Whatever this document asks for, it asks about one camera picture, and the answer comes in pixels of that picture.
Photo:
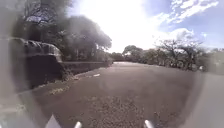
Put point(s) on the pale painted road line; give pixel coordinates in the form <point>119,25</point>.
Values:
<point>96,75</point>

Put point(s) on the grey asphalt road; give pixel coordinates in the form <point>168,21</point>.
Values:
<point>133,86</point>

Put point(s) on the large dark trees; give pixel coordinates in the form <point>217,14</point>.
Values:
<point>66,36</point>

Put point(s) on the row of trees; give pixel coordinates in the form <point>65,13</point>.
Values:
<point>166,55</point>

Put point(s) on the robot's own part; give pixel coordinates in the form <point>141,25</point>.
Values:
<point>148,124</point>
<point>77,125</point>

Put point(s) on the trimmed hedge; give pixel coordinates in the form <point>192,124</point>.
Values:
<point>36,48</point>

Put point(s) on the dark stone wall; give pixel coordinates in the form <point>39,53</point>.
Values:
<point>83,66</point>

